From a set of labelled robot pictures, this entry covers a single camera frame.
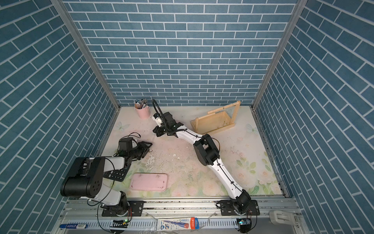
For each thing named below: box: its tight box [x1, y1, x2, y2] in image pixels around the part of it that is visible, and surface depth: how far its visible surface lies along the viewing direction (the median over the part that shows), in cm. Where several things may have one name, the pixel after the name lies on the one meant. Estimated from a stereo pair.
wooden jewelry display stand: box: [190, 100, 242, 136], surface depth 104 cm
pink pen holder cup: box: [134, 105, 151, 119], surface depth 111 cm
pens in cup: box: [133, 98, 148, 110], surface depth 108 cm
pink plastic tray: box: [129, 172, 168, 192], surface depth 82 cm
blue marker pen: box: [59, 223, 89, 230], surface depth 69 cm
